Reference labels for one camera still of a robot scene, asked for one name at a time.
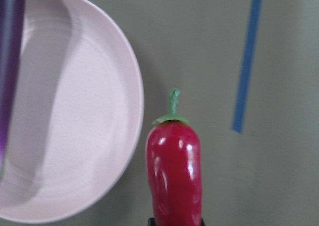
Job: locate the red chili pepper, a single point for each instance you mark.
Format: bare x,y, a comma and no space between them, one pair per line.
173,161

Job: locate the purple eggplant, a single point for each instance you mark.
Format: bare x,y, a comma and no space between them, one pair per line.
11,27

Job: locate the pink plate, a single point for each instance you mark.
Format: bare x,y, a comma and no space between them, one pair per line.
77,116

